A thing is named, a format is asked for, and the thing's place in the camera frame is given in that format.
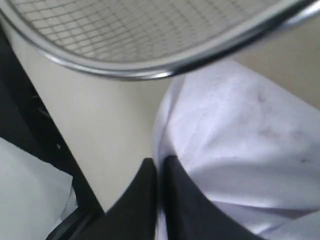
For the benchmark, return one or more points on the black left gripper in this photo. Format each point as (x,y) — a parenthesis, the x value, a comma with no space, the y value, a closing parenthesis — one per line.
(26,123)

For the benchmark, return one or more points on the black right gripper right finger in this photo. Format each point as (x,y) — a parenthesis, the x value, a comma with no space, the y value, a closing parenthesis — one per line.
(189,215)

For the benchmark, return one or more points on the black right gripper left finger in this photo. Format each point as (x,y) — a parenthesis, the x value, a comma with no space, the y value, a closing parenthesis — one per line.
(132,217)

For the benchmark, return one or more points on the oval wire mesh basket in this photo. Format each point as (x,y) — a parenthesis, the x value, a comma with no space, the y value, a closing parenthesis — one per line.
(148,39)

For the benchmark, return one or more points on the white t-shirt red logo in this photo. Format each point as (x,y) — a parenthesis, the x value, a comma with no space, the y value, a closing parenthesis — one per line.
(251,147)

